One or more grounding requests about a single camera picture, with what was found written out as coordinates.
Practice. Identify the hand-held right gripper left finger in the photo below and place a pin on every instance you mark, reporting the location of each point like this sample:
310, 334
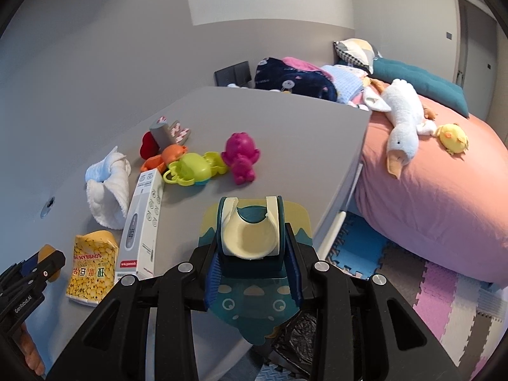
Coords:
212, 281

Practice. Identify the bed with pink sheet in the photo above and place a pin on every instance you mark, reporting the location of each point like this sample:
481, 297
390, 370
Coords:
436, 206

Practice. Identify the grey bedside cabinet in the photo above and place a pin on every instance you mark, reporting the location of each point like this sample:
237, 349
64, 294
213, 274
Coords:
297, 147

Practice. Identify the magenta bear toy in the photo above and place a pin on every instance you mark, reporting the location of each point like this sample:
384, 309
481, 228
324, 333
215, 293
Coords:
240, 154

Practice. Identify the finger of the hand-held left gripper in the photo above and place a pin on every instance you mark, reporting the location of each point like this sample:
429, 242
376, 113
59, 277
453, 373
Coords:
49, 268
12, 276

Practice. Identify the bin with black bag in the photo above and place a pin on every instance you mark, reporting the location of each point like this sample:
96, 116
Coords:
297, 333

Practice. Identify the white towel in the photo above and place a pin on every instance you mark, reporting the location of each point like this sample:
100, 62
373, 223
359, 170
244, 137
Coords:
107, 202

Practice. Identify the orange plastic toy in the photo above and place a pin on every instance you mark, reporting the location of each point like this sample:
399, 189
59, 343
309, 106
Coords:
172, 153

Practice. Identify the yellow snack packet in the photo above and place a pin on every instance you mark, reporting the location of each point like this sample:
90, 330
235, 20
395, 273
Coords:
89, 274

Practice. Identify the green plastic toy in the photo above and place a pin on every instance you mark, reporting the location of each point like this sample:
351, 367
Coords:
190, 166

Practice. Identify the yellow chick plush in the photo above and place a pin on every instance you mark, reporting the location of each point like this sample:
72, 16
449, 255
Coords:
452, 137

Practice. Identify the light blue knitted blanket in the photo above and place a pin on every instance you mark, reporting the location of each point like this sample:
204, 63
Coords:
345, 83

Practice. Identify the red heart toy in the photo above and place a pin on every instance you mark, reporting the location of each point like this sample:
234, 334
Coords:
147, 147

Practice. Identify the white goose plush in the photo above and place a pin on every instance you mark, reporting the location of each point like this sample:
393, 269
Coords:
401, 107

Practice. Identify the grey room door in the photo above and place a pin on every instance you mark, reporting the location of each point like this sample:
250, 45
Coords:
476, 39

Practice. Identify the small yellow plastic piece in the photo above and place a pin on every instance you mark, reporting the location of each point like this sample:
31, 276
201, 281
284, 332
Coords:
43, 251

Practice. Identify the tan plush toy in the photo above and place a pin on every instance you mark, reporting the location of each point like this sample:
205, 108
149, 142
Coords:
377, 84

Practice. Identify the teal cushion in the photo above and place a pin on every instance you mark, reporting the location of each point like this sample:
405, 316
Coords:
416, 75

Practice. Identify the foam puzzle floor mat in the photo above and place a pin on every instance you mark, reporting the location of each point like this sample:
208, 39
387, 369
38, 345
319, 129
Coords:
436, 297

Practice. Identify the person's left hand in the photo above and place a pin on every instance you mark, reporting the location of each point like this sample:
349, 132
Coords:
31, 353

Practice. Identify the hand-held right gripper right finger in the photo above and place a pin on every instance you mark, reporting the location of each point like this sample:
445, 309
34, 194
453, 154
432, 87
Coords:
295, 276

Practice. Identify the navy printed blanket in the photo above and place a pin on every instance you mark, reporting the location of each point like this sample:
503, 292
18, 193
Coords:
293, 81

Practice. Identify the pink cloth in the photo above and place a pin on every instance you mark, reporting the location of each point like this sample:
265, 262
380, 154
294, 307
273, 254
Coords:
301, 63

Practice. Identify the small brown plush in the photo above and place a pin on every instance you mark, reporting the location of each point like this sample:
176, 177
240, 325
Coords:
428, 113

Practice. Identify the grey block toy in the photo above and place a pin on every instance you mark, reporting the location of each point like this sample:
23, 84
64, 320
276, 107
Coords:
160, 133

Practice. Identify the white thermometer box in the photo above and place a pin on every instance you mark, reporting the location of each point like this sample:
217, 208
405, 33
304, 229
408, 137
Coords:
139, 226

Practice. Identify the patchwork patterned pillow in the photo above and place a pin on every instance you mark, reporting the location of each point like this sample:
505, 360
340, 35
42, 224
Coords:
355, 49

